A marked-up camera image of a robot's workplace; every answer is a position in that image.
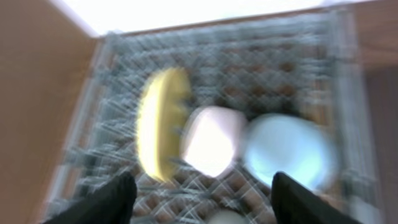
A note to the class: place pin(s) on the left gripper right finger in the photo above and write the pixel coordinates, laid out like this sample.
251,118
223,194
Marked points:
293,203

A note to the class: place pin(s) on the yellow round plate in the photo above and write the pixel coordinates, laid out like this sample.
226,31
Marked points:
160,117

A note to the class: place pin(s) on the pink white bowl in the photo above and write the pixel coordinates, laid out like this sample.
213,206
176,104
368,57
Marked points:
211,140

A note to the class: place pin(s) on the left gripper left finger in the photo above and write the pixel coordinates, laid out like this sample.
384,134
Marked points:
111,204

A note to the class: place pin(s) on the light blue bowl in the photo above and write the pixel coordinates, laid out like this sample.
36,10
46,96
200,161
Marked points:
298,147

